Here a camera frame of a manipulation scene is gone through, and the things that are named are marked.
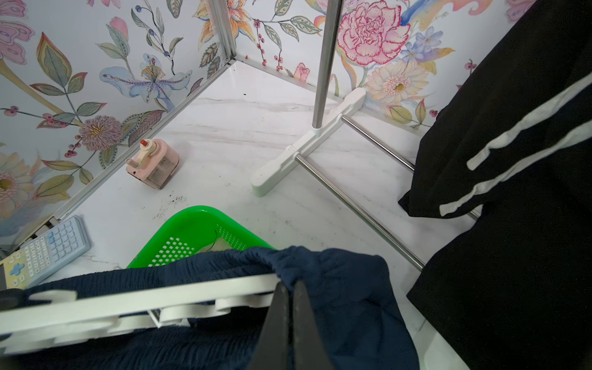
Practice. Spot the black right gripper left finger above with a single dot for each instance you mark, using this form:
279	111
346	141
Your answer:
272	348

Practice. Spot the grey remote calculator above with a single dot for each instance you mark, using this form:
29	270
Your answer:
44	256

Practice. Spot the white tray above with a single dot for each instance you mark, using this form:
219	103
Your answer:
434	351

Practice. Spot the green plastic basket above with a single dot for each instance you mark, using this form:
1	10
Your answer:
191	231

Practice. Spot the white hanger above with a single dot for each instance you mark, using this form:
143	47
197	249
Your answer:
59	318

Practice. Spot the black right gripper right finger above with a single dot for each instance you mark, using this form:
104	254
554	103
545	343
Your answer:
308	347

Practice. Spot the black shorts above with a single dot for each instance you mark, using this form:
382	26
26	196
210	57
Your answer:
514	291

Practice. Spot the pink small toy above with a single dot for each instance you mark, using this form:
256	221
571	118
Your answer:
155	163

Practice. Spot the navy blue shorts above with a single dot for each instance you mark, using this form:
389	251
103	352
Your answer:
351	295

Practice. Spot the steel clothes rack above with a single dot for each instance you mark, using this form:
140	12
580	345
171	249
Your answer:
387	57

